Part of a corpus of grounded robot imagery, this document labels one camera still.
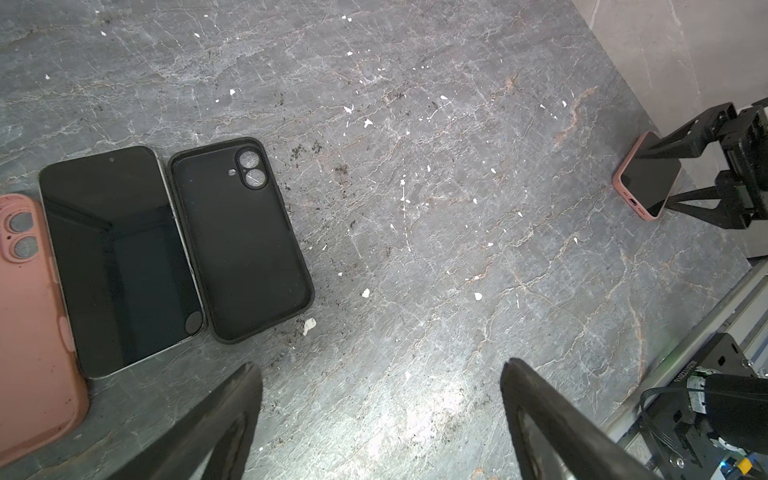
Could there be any black phone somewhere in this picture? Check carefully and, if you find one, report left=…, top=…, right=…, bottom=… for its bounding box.
left=38, top=146, right=205, bottom=379
left=612, top=132, right=682, bottom=221

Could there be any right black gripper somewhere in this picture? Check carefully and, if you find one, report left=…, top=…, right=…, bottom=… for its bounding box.
left=635, top=98, right=767, bottom=230

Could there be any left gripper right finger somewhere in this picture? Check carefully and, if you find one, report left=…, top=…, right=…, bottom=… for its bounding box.
left=500, top=358, right=656, bottom=479

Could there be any pink phone case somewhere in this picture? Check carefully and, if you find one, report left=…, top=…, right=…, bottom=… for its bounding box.
left=1, top=193, right=89, bottom=465

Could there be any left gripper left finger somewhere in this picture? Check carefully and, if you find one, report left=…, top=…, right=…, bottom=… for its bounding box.
left=111, top=362, right=263, bottom=479

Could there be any black phone case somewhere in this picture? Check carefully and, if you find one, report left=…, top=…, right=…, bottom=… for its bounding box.
left=169, top=137, right=315, bottom=344

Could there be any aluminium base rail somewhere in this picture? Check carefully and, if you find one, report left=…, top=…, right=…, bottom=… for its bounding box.
left=601, top=259, right=767, bottom=441

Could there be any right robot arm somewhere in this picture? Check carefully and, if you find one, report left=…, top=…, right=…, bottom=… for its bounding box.
left=613, top=100, right=767, bottom=479

